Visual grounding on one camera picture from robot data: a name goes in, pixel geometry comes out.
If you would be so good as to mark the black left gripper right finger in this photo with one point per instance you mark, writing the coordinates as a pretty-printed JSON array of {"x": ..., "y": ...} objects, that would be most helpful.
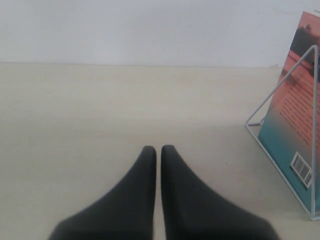
[{"x": 193, "y": 211}]

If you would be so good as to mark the red teal spine book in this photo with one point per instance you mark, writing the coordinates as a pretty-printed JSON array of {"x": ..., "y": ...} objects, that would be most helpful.
[{"x": 286, "y": 131}]

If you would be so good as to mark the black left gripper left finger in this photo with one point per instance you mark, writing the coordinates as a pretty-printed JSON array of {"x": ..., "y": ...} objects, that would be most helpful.
[{"x": 126, "y": 212}]

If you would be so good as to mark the white wire book rack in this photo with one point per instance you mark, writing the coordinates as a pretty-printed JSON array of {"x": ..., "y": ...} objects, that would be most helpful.
[{"x": 309, "y": 200}]

